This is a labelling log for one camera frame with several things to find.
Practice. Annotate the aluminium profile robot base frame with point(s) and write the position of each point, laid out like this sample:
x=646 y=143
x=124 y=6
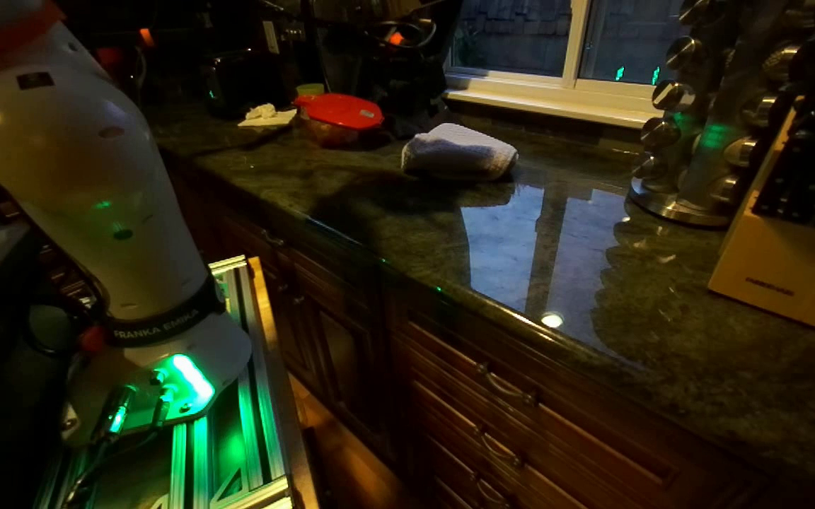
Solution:
x=238 y=443

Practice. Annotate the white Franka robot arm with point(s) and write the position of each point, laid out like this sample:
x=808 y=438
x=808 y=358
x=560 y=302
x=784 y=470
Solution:
x=85 y=180

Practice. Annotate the dark countertop appliance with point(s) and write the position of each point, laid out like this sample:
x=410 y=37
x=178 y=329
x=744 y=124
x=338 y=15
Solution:
x=238 y=80

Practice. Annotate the metal rotating spice rack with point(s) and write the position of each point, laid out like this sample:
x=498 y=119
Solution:
x=699 y=143

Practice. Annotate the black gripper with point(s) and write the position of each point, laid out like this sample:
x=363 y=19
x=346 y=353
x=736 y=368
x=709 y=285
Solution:
x=407 y=80

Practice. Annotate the bowl with red lid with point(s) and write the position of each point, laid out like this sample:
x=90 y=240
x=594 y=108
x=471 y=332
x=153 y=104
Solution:
x=339 y=112

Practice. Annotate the white cloth napkin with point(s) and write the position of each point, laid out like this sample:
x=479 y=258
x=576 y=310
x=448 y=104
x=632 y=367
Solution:
x=460 y=151

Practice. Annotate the wooden knife block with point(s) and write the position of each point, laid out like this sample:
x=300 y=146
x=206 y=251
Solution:
x=784 y=258

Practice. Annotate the red round button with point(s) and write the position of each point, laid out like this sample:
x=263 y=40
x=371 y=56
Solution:
x=90 y=340

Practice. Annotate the dark wooden kitchen cabinet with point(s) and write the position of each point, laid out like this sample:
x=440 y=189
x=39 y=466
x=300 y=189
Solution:
x=446 y=406

